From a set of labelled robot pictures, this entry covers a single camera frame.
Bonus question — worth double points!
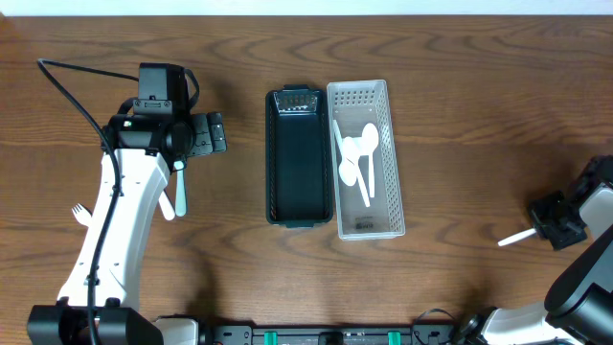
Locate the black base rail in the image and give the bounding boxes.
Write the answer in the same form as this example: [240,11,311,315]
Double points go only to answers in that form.
[197,322,465,345]

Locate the clear perforated plastic basket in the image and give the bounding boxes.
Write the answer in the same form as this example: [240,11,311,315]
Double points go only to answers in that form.
[327,80,406,241]

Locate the mint green plastic utensil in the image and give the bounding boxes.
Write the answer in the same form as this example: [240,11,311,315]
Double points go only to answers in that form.
[173,161,188,217]

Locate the dark green plastic tray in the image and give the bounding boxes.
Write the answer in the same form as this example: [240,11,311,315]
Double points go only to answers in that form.
[265,84,333,228]

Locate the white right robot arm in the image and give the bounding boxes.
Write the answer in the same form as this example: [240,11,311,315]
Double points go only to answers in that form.
[463,183,612,345]

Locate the white plastic fork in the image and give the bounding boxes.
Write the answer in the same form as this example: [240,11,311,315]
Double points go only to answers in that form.
[71,203,92,227]

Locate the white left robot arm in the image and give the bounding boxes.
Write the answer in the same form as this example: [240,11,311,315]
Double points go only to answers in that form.
[27,112,226,344]

